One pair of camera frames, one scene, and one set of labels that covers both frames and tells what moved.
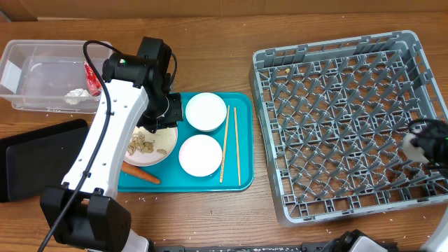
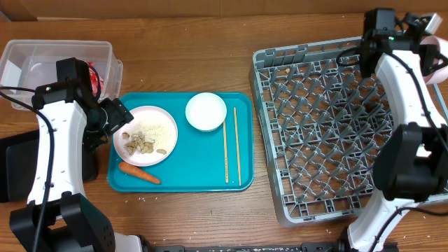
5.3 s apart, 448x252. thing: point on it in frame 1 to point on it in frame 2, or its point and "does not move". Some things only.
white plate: x=146 y=148 does not move
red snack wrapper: x=94 y=84 does not move
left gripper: x=176 y=115 to x=118 y=115
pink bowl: x=200 y=155 to x=439 y=74
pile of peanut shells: x=140 y=143 does not move
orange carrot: x=137 y=171 does not move
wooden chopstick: x=225 y=144 to x=225 y=153
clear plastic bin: x=36 y=75 does not move
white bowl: x=206 y=112 does not move
